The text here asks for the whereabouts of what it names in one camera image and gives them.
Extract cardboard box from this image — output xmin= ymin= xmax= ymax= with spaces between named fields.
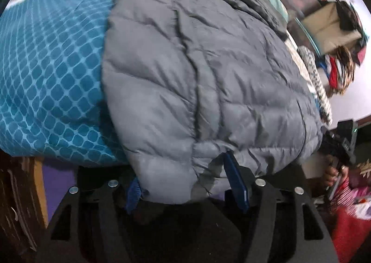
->
xmin=301 ymin=1 xmax=361 ymax=55

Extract person's right hand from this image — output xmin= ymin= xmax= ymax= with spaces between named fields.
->
xmin=322 ymin=155 xmax=350 ymax=200

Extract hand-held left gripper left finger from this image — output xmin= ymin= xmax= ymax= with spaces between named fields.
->
xmin=36 ymin=177 xmax=150 ymax=263

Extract red patterned clothing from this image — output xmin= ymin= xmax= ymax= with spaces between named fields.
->
xmin=326 ymin=160 xmax=371 ymax=263

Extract grey knitted cloth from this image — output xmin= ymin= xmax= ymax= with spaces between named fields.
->
xmin=297 ymin=45 xmax=333 ymax=126

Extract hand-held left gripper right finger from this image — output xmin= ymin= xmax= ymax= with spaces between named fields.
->
xmin=223 ymin=150 xmax=339 ymax=263

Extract pile of colourful clothes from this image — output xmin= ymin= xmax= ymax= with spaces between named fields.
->
xmin=316 ymin=46 xmax=367 ymax=97

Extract blue patterned blanket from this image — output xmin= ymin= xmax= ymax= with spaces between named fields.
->
xmin=0 ymin=0 xmax=129 ymax=166

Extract grey puffer jacket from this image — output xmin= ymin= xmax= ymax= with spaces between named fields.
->
xmin=100 ymin=0 xmax=323 ymax=204

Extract wooden bed frame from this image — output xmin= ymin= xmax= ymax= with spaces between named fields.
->
xmin=0 ymin=151 xmax=50 ymax=260

